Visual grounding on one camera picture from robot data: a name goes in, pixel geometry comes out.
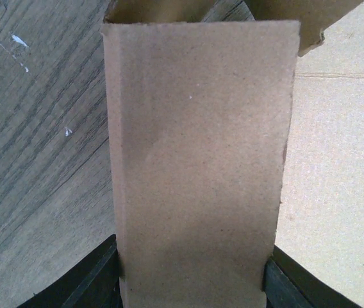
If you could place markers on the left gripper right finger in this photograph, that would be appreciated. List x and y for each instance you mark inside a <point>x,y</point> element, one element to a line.
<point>287,284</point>

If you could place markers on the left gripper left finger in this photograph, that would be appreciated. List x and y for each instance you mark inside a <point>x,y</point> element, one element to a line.
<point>92,282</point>

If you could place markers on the cardboard box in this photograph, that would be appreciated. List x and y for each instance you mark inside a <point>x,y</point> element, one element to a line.
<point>228,138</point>

